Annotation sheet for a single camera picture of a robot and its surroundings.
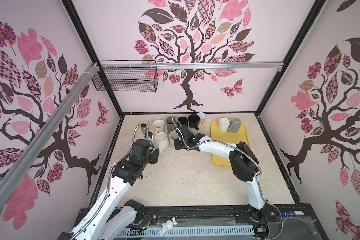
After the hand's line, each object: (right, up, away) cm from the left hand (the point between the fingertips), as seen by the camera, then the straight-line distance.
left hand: (150, 150), depth 76 cm
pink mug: (0, +13, +27) cm, 31 cm away
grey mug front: (+8, +13, +25) cm, 30 cm away
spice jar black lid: (-11, +12, +25) cm, 29 cm away
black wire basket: (-20, +46, +19) cm, 53 cm away
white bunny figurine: (+10, -34, -7) cm, 37 cm away
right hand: (+12, +3, +17) cm, 21 cm away
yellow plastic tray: (+60, +6, +32) cm, 68 cm away
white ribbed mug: (+3, +3, +19) cm, 19 cm away
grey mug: (+54, +13, +27) cm, 62 cm away
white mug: (+46, +14, +27) cm, 55 cm away
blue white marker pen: (+71, -31, -3) cm, 78 cm away
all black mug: (+25, +17, +27) cm, 40 cm away
